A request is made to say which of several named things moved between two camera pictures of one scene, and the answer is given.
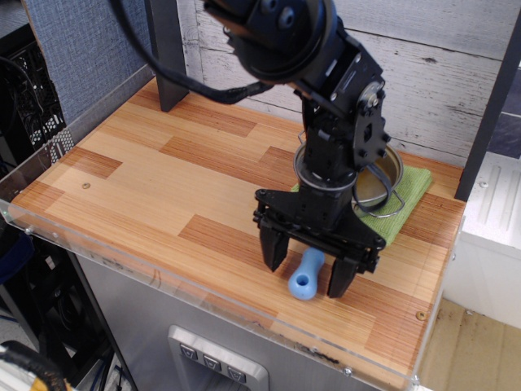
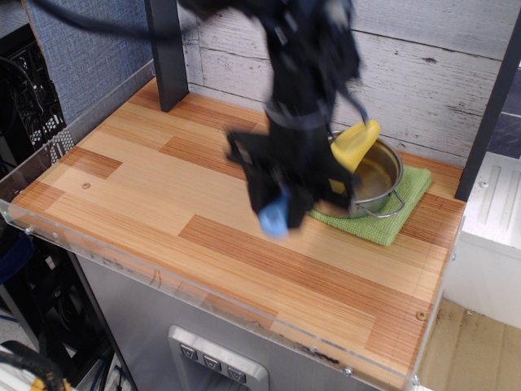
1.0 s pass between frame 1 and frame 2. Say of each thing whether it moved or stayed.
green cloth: stayed
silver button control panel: stayed
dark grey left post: stayed
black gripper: moved
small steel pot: stayed
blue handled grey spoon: moved
